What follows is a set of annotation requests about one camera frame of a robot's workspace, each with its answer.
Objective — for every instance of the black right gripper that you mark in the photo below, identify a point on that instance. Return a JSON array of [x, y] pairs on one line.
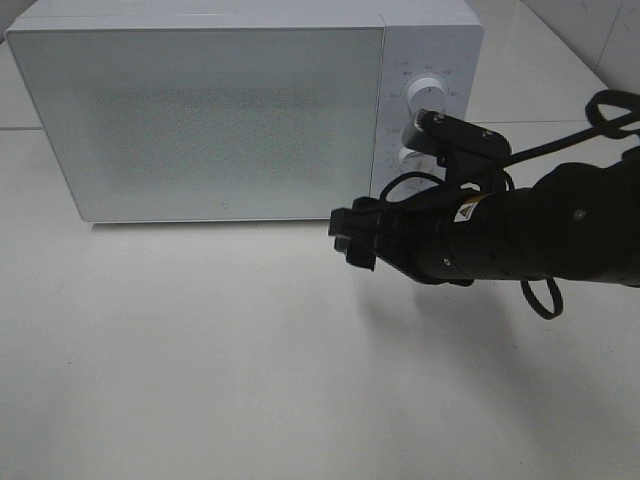
[[434, 229]]

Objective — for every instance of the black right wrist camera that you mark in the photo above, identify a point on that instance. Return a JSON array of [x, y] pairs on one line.
[[439, 135]]

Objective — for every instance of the white upper power knob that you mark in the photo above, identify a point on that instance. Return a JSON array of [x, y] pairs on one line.
[[428, 92]]

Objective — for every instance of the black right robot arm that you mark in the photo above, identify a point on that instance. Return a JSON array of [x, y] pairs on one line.
[[579, 222]]

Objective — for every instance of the white microwave door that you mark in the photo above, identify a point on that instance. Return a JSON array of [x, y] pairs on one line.
[[206, 125]]

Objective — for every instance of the white microwave oven body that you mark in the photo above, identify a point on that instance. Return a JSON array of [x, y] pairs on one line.
[[418, 37]]

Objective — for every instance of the white timer knob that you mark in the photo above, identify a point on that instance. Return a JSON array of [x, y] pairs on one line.
[[409, 160]]

